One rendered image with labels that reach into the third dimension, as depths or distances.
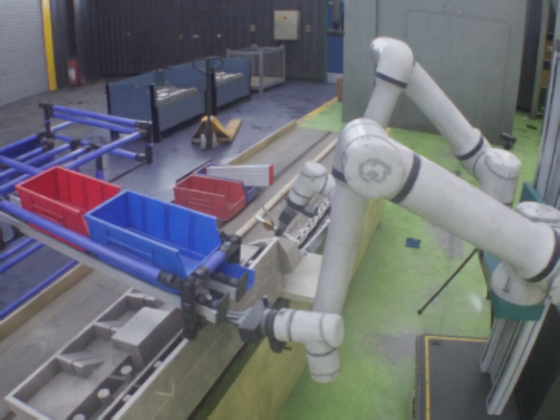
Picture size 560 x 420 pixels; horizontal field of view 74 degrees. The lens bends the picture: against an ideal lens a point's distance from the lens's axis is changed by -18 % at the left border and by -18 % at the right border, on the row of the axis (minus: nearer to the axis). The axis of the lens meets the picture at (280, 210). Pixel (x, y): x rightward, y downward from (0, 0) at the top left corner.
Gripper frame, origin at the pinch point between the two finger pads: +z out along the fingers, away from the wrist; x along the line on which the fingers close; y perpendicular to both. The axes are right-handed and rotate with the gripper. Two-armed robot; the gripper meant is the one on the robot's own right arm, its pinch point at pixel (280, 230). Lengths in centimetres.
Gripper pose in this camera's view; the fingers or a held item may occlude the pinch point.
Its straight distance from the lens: 187.1
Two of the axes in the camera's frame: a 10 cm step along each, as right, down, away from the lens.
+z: -3.9, 7.4, 5.4
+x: -3.9, 4.0, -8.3
